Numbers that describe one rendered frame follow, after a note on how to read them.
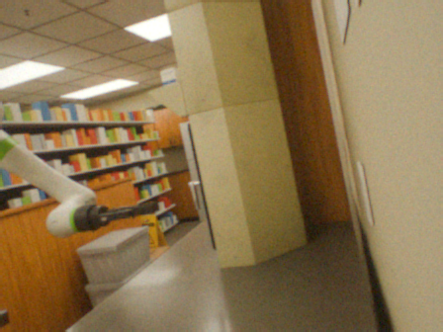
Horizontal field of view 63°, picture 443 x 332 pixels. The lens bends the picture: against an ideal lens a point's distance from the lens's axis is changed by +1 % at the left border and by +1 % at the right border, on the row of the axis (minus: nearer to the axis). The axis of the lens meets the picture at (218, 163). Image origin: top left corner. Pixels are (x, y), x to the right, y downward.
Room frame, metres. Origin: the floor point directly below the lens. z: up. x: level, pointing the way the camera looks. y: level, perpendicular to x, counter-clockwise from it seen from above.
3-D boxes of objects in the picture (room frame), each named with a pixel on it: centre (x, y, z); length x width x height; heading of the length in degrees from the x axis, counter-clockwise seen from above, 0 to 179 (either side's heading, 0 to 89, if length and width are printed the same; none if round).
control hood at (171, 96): (1.24, 0.06, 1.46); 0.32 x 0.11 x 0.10; 162
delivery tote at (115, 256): (3.32, 1.08, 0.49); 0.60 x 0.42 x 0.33; 162
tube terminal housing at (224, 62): (1.18, -0.11, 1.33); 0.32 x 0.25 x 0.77; 162
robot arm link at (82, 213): (1.26, 0.48, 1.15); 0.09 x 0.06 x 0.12; 162
